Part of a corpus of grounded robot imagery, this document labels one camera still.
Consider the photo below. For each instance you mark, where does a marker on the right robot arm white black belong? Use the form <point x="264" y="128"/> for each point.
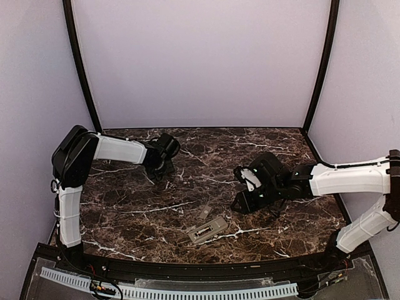
<point x="269" y="180"/>

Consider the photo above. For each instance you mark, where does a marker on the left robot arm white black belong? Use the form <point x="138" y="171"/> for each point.
<point x="71" y="165"/>

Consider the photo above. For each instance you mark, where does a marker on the black frame post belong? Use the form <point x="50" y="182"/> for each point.
<point x="323" y="65"/>
<point x="79" y="64"/>

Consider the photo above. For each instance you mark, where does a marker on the brown battery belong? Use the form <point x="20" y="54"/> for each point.
<point x="203" y="231"/>

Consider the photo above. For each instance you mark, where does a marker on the left black frame post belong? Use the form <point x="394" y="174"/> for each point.
<point x="79" y="64"/>

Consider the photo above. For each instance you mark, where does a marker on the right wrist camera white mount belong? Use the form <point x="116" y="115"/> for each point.
<point x="246" y="176"/>

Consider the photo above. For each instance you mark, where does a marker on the white slotted cable duct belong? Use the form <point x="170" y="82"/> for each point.
<point x="85" y="284"/>

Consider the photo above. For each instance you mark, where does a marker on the right black frame post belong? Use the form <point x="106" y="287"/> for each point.
<point x="323" y="65"/>

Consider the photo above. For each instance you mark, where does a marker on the white remote control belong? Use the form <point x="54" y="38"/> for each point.
<point x="218" y="225"/>

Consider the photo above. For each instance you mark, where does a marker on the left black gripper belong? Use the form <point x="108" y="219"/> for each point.
<point x="170" y="169"/>

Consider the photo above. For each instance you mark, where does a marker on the black front rail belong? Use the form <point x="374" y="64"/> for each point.
<point x="121" y="270"/>

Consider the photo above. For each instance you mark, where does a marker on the grey battery cover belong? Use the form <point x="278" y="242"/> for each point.
<point x="205" y="212"/>

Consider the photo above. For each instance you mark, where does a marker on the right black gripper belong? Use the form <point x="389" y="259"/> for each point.
<point x="245" y="203"/>

